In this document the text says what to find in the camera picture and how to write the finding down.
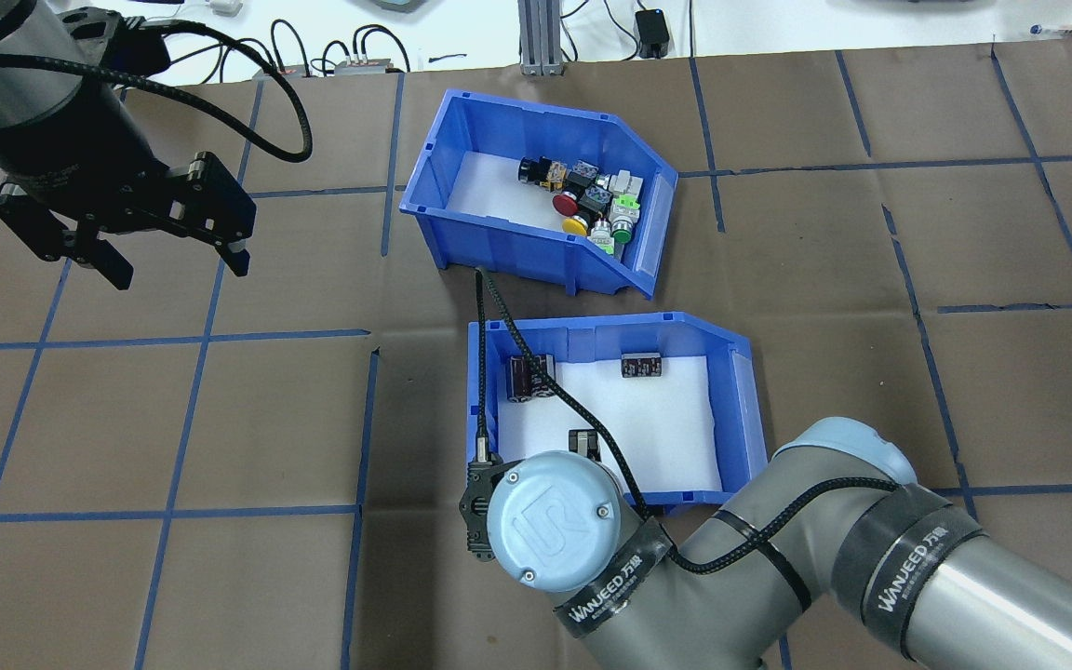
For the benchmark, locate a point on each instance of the red mushroom push button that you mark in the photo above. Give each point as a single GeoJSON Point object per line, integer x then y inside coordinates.
{"type": "Point", "coordinates": [564, 203]}

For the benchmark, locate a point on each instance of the black selector switch yellow block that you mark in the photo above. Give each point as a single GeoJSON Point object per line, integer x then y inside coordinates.
{"type": "Point", "coordinates": [536, 170]}

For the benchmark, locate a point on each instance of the green and white push button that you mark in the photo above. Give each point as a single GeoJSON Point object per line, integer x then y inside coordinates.
{"type": "Point", "coordinates": [603, 240]}
{"type": "Point", "coordinates": [624, 205]}
{"type": "Point", "coordinates": [626, 182]}

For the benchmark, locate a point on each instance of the black orange USB hub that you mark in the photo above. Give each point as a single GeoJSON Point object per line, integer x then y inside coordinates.
{"type": "Point", "coordinates": [364, 67]}
{"type": "Point", "coordinates": [280, 70]}

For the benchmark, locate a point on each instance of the pile of push-button switches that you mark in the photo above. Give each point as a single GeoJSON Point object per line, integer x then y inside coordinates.
{"type": "Point", "coordinates": [489, 186]}

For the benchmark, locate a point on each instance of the blue bin with buttons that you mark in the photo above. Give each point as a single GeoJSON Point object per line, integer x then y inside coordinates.
{"type": "Point", "coordinates": [499, 237]}

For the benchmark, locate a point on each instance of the aluminium camera post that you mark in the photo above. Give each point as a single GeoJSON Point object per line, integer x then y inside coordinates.
{"type": "Point", "coordinates": [539, 37]}

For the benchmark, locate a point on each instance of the blue bin with capacitors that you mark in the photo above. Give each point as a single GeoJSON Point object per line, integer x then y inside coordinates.
{"type": "Point", "coordinates": [592, 337]}

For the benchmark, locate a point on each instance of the small white plug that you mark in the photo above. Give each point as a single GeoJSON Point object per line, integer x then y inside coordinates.
{"type": "Point", "coordinates": [226, 6]}

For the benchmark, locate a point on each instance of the yellow mushroom push button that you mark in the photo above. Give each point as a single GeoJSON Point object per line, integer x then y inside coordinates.
{"type": "Point", "coordinates": [573, 226]}

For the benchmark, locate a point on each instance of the black power adapter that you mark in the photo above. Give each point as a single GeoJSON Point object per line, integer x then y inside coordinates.
{"type": "Point", "coordinates": [653, 33]}

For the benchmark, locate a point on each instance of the black cylindrical capacitor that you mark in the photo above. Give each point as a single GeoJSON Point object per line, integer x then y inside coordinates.
{"type": "Point", "coordinates": [547, 361]}
{"type": "Point", "coordinates": [521, 377]}
{"type": "Point", "coordinates": [642, 365]}

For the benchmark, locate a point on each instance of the white foam liner sheet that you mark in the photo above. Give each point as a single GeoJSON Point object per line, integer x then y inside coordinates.
{"type": "Point", "coordinates": [666, 428]}

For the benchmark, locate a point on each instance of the grey black docking box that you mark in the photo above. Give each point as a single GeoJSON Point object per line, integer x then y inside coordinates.
{"type": "Point", "coordinates": [117, 51]}

